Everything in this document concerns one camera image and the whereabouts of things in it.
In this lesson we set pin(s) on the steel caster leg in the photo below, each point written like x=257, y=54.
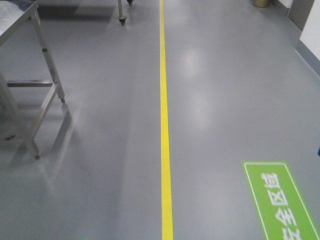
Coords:
x=121, y=17

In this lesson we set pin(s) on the green floor sign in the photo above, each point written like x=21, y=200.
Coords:
x=282, y=210

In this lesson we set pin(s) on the stainless steel table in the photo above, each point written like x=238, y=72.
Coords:
x=13, y=13

